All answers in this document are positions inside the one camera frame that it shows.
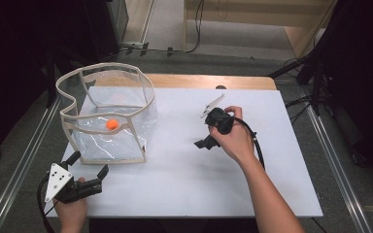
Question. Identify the white board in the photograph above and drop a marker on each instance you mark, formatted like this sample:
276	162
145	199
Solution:
175	187

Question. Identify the wooden table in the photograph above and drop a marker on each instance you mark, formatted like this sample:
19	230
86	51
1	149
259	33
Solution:
181	81

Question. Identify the metal floor rail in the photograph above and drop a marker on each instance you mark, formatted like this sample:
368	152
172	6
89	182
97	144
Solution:
333	161
22	161

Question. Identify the orange ball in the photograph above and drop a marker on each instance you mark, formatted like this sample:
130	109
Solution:
112	124

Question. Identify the black tripod stand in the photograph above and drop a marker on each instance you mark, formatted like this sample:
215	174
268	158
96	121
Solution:
311	71

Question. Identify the person's right hand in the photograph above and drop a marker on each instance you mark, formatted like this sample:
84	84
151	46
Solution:
236	142

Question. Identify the clear plastic bin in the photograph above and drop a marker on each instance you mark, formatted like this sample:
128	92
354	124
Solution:
110	145

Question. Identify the light wooden furniture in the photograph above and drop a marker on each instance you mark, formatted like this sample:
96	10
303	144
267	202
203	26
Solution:
239	13

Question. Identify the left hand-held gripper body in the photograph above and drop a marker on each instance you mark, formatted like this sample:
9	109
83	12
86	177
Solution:
56	181

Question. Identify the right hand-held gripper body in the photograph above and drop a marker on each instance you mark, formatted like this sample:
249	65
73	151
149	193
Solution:
218	121

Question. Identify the person's left hand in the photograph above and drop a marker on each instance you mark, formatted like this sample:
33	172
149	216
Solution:
73	212

